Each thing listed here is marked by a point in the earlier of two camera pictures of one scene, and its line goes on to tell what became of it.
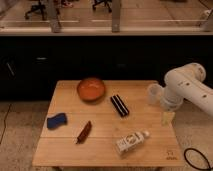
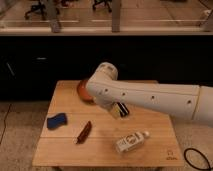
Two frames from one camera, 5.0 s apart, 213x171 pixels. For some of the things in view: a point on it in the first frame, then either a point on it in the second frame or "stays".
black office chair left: [38, 7] stays
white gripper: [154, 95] to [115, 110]
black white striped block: [119, 105] stays
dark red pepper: [84, 133] stays
